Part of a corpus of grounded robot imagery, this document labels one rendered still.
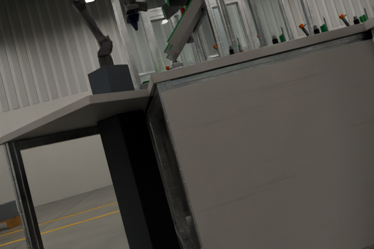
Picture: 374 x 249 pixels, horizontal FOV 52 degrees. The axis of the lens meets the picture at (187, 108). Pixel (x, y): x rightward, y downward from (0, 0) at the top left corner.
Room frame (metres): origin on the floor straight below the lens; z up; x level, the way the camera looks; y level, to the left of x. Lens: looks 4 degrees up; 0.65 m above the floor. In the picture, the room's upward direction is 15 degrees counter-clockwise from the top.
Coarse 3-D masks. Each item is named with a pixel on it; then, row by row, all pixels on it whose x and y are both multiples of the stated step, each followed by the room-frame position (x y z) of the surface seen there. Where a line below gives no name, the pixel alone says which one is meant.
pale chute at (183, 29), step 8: (192, 0) 1.43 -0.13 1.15; (200, 0) 1.43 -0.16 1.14; (192, 8) 1.43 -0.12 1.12; (200, 8) 1.46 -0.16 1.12; (184, 16) 1.43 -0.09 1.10; (192, 16) 1.43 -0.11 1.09; (176, 24) 1.43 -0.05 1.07; (184, 24) 1.43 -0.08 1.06; (192, 24) 1.48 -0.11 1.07; (176, 32) 1.43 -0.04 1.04; (184, 32) 1.43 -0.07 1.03; (168, 40) 1.43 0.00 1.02; (176, 40) 1.43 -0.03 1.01; (184, 40) 1.51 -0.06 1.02; (176, 48) 1.56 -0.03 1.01
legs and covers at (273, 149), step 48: (336, 48) 1.25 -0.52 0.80; (192, 96) 1.16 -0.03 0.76; (240, 96) 1.19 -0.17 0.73; (288, 96) 1.21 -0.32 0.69; (336, 96) 1.24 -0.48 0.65; (192, 144) 1.16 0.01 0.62; (240, 144) 1.18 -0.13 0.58; (288, 144) 1.20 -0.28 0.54; (336, 144) 1.23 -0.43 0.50; (192, 192) 1.15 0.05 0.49; (240, 192) 1.17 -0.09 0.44; (288, 192) 1.20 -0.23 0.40; (336, 192) 1.22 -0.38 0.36; (192, 240) 1.82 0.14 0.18; (240, 240) 1.17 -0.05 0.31; (288, 240) 1.19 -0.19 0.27; (336, 240) 1.21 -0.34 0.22
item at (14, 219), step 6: (0, 204) 6.43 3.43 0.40; (6, 204) 6.22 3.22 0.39; (12, 204) 6.35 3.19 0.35; (0, 210) 6.21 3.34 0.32; (6, 210) 6.22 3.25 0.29; (12, 210) 6.29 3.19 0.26; (0, 216) 6.21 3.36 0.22; (6, 216) 6.21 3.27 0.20; (12, 216) 6.24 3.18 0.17; (18, 216) 6.53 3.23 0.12; (0, 222) 6.15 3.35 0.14; (6, 222) 6.16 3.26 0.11; (12, 222) 6.17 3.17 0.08; (18, 222) 6.40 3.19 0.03
